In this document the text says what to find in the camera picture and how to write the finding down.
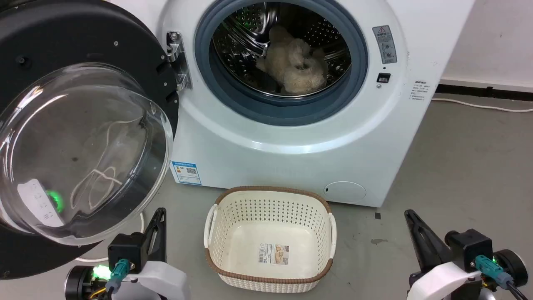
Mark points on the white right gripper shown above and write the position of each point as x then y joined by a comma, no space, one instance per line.
441,281

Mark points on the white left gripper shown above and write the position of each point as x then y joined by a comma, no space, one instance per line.
160,281

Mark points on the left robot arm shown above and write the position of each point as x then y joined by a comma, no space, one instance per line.
79,283

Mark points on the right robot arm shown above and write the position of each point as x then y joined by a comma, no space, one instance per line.
512,266

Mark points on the white front-load washing machine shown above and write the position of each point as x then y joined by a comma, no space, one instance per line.
291,166

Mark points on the black door lock latch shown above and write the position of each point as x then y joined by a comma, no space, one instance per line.
383,77

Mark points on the metal door hinge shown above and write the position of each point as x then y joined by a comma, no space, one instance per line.
178,54

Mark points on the black washer door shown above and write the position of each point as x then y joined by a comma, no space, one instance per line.
62,33

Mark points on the blue energy label sticker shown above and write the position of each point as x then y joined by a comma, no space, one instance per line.
186,172

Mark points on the round filter cover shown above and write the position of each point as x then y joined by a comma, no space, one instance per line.
344,192

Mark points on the cream plastic laundry basket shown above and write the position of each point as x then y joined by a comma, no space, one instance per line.
270,233

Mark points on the basket product label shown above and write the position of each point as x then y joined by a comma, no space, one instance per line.
273,254

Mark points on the small text label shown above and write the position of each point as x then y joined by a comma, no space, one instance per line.
417,91

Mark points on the black baseboard strip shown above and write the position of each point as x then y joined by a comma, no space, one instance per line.
483,92

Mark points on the grey warning sticker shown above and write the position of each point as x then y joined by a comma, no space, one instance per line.
384,43

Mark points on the beige fluffy plush toy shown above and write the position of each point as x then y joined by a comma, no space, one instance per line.
297,68

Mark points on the perforated steel drum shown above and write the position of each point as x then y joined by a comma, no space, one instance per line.
245,33

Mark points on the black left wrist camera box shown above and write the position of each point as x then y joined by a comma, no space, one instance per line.
127,250

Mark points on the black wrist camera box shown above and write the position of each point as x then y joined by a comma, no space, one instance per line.
127,250
470,248

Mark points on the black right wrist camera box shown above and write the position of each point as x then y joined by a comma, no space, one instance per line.
470,248

